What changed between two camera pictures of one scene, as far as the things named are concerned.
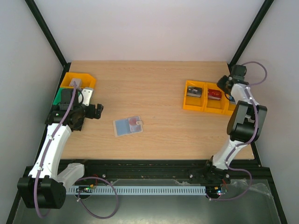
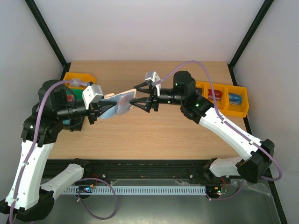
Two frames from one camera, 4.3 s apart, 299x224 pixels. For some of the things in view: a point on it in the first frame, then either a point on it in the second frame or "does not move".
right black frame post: (233, 59) does not move
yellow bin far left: (87, 80) does not move
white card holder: (127, 126) → (123, 104)
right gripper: (224, 82) → (153, 99)
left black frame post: (44, 28) does not move
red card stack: (214, 94) does not move
